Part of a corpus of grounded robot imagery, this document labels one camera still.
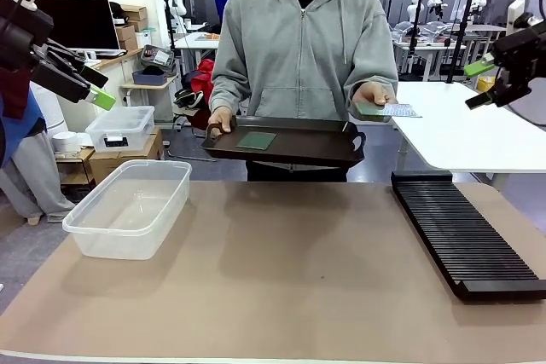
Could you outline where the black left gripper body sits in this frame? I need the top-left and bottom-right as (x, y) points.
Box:
(0, 0), (55, 71)

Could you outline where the black computer monitor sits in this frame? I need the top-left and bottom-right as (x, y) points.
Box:
(33, 0), (122, 52)

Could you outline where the small wooden side table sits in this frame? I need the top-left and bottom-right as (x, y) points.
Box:
(121, 73), (181, 123)

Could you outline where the bystander in blue and grey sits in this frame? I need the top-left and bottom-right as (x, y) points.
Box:
(0, 67), (76, 227)

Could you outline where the grey blue bin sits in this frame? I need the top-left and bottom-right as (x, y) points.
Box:
(131, 68), (168, 86)

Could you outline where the dark brown serving tray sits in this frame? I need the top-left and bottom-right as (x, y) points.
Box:
(200, 115), (367, 169)

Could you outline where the person's right forearm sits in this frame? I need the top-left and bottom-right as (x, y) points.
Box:
(208, 46), (247, 114)

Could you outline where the white background table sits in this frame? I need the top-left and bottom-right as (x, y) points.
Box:
(174, 31), (221, 53)

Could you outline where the large cardboard box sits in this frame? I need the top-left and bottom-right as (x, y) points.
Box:
(88, 127), (166, 186)

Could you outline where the red jacket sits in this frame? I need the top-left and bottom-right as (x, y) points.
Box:
(190, 59), (215, 105)

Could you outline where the green PCB board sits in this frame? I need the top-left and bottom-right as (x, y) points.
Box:
(352, 101), (396, 121)
(235, 131), (277, 151)

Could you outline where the blue white patterned sheet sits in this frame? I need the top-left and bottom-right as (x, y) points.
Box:
(382, 103), (423, 119)

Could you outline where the small cardboard box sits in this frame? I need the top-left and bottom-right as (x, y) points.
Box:
(114, 23), (137, 41)
(120, 4), (148, 23)

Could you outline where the person's left forearm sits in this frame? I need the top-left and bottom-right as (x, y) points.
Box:
(347, 46), (400, 99)

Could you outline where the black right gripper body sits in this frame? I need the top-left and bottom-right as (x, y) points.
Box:
(492, 20), (546, 89)

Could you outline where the clear plastic box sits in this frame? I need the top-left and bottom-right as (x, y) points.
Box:
(61, 159), (193, 262)

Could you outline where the person in grey hoodie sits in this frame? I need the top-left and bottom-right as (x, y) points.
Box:
(208, 0), (400, 182)

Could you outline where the person's right hand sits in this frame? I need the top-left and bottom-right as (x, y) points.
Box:
(206, 107), (237, 140)

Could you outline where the black tripod stand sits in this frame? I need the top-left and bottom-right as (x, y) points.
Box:
(445, 0), (479, 84)

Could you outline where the black slotted PCB rack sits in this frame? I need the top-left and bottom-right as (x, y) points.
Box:
(391, 170), (546, 302)

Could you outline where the person's left hand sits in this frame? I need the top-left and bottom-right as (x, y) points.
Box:
(349, 81), (395, 118)

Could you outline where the clear lidded storage bin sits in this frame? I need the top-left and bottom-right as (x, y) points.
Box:
(84, 105), (156, 153)

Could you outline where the white cylindrical device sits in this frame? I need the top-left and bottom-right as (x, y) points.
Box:
(51, 130), (82, 154)

